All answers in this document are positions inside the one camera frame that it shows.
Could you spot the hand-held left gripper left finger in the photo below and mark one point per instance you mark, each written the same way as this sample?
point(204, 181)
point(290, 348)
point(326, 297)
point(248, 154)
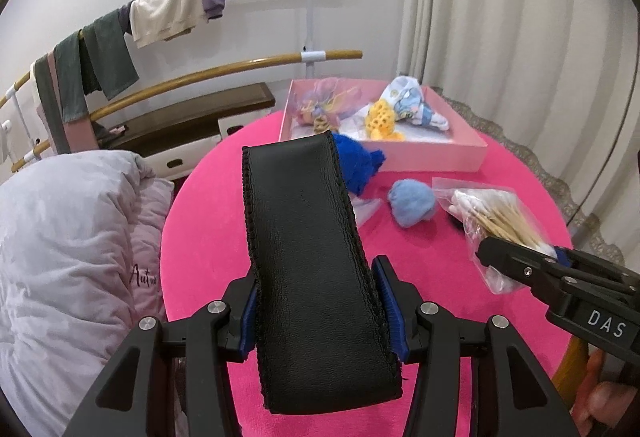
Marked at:
point(245, 332)

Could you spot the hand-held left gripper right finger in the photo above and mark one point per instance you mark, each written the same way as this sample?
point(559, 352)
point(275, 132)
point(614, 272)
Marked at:
point(392, 312)

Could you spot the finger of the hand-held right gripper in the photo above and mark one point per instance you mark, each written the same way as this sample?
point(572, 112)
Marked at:
point(510, 262)
point(600, 272)

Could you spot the clear bag of cotton swabs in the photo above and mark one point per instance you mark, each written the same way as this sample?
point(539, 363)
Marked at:
point(495, 222)

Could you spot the black leather sleeve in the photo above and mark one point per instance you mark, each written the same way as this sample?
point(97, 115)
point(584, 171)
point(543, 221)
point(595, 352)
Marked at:
point(310, 242)

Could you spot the pink cardboard box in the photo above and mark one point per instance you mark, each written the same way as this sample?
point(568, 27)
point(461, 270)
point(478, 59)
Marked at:
point(425, 157)

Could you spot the printed cloth pouch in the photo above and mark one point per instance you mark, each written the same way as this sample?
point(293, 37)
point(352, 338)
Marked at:
point(410, 102)

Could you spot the yellow crochet piece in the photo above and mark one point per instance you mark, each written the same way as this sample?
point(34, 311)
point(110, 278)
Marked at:
point(382, 119)

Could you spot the person's right hand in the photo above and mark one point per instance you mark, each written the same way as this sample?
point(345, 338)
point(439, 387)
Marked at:
point(600, 402)

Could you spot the round wooden table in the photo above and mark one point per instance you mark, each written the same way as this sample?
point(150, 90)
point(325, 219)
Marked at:
point(570, 362)

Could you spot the round pink-covered table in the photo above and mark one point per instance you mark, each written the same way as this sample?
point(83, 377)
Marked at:
point(210, 227)

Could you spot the light blue felt ball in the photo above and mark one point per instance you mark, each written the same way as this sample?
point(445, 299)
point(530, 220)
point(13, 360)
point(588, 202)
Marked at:
point(410, 202)

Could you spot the dark blue fluffy ball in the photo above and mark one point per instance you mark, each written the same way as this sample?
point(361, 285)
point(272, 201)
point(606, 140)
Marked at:
point(355, 162)

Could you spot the pale grey duvet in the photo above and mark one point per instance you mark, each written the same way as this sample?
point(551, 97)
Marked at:
point(60, 267)

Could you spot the low brown and white cabinet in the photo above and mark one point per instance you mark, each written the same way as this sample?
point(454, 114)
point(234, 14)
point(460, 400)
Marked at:
point(200, 109)

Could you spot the dark cloth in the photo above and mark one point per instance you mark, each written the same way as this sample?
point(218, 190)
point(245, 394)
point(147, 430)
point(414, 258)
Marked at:
point(112, 132)

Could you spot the cream curtain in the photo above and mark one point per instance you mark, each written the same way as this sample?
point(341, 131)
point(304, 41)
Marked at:
point(500, 17)

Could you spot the low wooden ballet bar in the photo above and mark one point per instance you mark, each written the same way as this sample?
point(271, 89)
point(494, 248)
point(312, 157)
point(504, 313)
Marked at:
point(225, 67)

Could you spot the grey and pink cloth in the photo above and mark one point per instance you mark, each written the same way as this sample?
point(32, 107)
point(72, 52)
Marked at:
point(50, 102)

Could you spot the cream cloth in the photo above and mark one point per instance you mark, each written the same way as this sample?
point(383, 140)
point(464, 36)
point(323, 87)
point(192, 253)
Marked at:
point(165, 14)

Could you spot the white bar post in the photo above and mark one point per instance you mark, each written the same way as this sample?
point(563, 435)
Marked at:
point(20, 117)
point(310, 17)

